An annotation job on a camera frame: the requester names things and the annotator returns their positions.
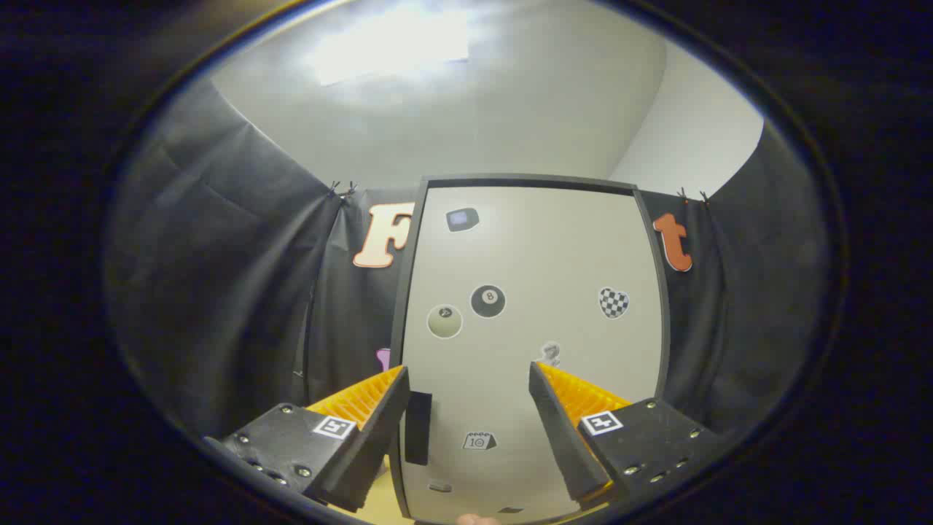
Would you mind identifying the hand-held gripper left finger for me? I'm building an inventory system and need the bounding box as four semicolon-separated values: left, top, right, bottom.
204;365;411;513

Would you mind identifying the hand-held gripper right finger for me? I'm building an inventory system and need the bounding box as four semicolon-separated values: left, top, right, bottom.
528;361;724;505

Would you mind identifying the black door handle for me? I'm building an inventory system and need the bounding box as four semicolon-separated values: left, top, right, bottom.
405;392;433;466

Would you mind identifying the white cabinet door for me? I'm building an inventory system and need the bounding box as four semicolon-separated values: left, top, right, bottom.
401;186;664;523

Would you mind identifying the black backdrop cloth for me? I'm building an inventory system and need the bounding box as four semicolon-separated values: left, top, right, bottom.
106;77;832;446

